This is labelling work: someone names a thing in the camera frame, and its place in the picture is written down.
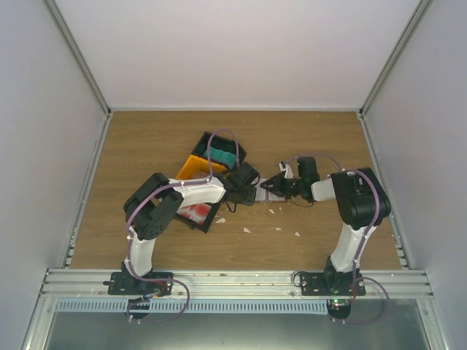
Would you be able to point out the orange plastic bin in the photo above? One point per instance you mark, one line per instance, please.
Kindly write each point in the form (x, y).
(196, 167)

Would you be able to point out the aluminium front rail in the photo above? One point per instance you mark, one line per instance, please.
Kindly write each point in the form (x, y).
(83, 283)

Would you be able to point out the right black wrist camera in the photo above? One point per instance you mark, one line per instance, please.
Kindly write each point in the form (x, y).
(306, 167)

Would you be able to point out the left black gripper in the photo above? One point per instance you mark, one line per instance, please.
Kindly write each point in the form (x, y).
(250, 199)

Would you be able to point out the black bin with red cards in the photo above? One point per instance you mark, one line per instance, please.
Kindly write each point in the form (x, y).
(198, 216)

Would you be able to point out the white card with brown print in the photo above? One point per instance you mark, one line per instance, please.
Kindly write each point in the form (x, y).
(273, 188)

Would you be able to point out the brown leather card holder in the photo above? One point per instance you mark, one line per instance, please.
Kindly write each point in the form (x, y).
(261, 195)

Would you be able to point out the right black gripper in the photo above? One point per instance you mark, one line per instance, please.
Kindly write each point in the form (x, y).
(277, 182)

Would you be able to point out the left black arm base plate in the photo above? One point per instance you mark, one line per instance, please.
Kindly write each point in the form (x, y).
(123, 283)

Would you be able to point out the black bin with teal cards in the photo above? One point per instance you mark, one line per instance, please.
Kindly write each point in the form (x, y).
(218, 142)

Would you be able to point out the grey slotted cable duct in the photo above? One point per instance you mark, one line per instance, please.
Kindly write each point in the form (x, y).
(202, 306)

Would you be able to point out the teal card stack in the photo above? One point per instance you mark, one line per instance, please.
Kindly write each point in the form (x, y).
(228, 159)

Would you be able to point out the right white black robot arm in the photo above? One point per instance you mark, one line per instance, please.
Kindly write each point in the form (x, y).
(362, 206)

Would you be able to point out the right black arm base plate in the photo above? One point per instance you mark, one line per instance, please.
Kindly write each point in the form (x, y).
(316, 284)

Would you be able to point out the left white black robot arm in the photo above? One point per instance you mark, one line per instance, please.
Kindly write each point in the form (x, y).
(150, 210)

